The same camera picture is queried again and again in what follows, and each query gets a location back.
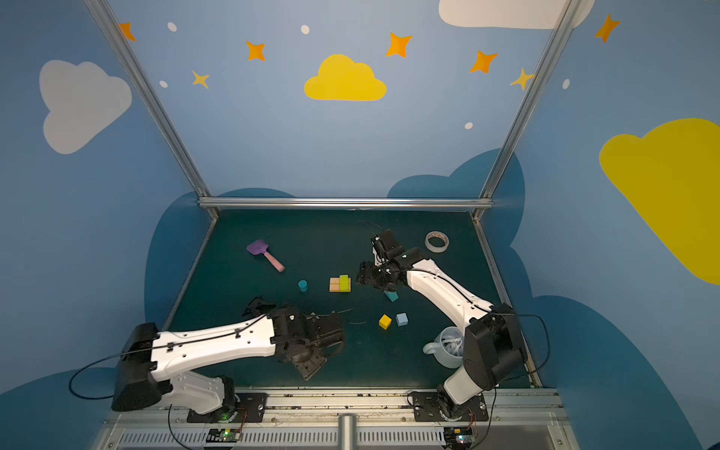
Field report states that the lime green rectangular block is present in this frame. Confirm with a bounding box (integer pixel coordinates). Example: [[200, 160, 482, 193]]
[[339, 275, 351, 293]]

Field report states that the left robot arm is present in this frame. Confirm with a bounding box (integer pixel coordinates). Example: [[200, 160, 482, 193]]
[[111, 297, 344, 423]]

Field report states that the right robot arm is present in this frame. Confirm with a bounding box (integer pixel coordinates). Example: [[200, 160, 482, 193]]
[[357, 249, 528, 407]]

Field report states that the teal house-shaped block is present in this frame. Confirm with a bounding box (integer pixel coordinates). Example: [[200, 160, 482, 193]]
[[384, 291, 399, 302]]

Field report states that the yellow cube block right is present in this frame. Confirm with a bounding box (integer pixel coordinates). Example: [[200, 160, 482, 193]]
[[379, 314, 392, 330]]

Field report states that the white tape roll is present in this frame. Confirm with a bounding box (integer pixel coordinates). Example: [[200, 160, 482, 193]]
[[425, 231, 450, 253]]

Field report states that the light blue mug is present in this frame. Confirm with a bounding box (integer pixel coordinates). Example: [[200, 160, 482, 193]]
[[422, 326, 464, 369]]

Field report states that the left circuit board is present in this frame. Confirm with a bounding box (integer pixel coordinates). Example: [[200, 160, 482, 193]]
[[205, 427, 243, 444]]

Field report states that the circuit board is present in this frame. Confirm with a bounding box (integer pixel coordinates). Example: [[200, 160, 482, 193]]
[[205, 427, 243, 444], [442, 427, 476, 450]]

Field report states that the right circuit board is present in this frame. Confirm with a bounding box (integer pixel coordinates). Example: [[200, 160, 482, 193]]
[[442, 427, 476, 450]]

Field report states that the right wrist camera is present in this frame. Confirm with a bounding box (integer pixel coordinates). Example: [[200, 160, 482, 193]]
[[371, 230, 404, 266]]

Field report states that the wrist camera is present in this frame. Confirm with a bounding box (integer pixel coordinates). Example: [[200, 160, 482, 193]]
[[371, 230, 404, 266], [242, 296, 277, 321]]

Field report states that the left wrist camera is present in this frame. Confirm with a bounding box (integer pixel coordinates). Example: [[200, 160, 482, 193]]
[[242, 296, 277, 321]]

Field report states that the aluminium front rail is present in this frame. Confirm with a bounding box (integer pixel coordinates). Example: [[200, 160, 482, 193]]
[[93, 388, 579, 449]]

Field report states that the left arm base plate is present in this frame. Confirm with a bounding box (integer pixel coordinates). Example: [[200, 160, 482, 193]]
[[187, 393, 268, 424]]

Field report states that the grey camera pole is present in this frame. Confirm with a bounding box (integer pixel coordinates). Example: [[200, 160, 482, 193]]
[[337, 414, 357, 450]]

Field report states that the aluminium cage frame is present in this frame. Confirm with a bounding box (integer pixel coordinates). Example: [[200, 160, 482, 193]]
[[83, 0, 583, 223]]

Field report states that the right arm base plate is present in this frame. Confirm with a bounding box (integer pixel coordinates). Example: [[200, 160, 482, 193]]
[[406, 391, 489, 422]]

